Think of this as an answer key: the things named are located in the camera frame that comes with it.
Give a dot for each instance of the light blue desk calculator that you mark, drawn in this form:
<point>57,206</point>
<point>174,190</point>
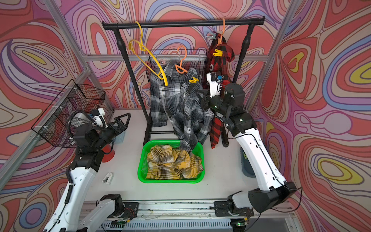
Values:
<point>120,138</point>

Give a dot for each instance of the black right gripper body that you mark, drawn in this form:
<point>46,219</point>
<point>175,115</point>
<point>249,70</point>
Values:
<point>216,103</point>

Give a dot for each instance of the yellow plaid long-sleeve shirt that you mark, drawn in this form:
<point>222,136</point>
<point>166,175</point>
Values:
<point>168,163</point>

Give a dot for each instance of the red plastic cup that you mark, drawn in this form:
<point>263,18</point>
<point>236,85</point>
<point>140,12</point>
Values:
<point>109,153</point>

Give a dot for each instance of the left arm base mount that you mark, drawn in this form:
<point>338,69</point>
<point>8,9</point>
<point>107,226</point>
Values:
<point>129,210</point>

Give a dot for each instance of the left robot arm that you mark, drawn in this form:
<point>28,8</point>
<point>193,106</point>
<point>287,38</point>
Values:
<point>90,133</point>

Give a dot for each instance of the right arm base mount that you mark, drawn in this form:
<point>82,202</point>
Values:
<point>228,209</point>

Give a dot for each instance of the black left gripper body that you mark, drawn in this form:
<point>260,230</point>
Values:
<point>107,134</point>

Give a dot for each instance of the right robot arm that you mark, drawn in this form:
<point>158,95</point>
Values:
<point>273,188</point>

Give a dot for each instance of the red plaid long-sleeve shirt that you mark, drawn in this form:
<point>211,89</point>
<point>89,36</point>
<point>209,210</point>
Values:
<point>216,69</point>

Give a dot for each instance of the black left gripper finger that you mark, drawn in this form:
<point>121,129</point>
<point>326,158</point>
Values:
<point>123,119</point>
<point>120,126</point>

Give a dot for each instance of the dark teal bin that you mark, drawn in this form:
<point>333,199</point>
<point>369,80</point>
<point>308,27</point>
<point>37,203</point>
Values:
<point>246,166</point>

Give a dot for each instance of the white clothespin on table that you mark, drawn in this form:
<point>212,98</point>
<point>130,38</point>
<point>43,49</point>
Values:
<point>108,178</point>

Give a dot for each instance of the grey plaid long-sleeve shirt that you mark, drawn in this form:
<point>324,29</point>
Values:
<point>179,104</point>

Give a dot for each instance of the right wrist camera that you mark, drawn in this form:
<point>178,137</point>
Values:
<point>215,80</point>

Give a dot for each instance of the green plastic basket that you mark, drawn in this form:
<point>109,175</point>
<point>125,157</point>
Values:
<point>143,166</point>

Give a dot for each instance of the orange hanger with grey shirt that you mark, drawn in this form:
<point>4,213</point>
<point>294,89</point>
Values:
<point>179,68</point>

